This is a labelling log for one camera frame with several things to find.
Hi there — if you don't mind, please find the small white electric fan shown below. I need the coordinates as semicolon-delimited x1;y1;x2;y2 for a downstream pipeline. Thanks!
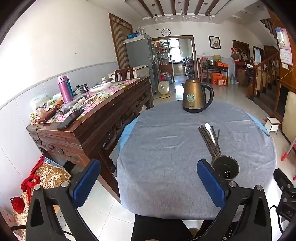
158;81;170;98

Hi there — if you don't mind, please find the blue thermos bottle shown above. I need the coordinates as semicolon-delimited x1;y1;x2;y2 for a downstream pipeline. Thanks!
66;76;74;99

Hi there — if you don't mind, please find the round wall clock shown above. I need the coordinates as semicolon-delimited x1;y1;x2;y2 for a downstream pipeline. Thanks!
161;28;171;37

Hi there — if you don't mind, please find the wall calendar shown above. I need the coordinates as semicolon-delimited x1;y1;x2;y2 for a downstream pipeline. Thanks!
275;27;293;66

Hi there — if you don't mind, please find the carved wooden sideboard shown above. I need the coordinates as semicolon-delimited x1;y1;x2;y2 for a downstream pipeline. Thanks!
27;77;154;201

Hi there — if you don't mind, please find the wooden stair railing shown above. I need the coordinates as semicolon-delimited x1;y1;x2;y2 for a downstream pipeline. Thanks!
246;52;280;99

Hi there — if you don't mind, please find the bronze electric kettle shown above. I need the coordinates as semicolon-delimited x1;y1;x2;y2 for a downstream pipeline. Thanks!
182;78;214;113

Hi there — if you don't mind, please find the white plastic spoon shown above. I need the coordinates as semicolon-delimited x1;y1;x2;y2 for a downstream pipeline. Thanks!
205;123;216;144

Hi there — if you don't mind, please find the red plastic child chair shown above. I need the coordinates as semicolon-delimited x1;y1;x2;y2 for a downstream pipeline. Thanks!
280;137;296;162

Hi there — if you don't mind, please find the small white stool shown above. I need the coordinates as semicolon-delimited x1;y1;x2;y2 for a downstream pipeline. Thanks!
264;117;281;133

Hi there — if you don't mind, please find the purple thermos bottle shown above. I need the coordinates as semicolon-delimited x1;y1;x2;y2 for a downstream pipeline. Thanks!
58;75;73;103

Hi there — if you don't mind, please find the dark wooden side table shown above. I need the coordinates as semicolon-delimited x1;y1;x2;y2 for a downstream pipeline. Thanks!
202;64;229;86

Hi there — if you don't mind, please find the grey tablecloth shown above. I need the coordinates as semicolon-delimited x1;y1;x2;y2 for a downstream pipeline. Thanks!
117;101;276;220

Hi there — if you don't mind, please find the black utensil holder cup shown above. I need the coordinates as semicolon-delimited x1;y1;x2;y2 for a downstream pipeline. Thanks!
212;156;240;180

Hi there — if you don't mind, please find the grey refrigerator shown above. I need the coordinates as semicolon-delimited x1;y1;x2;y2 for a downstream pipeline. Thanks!
123;34;160;94

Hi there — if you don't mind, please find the framed wall picture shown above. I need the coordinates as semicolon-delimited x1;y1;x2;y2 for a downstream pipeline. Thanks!
209;36;221;49

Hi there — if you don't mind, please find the beige sofa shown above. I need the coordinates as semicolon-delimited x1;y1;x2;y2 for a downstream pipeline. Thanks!
281;91;296;143

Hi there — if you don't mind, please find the red gift bag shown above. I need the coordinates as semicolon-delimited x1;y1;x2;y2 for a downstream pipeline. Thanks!
9;155;71;241

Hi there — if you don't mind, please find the black smartphone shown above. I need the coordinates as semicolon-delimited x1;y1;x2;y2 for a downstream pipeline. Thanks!
57;108;84;131

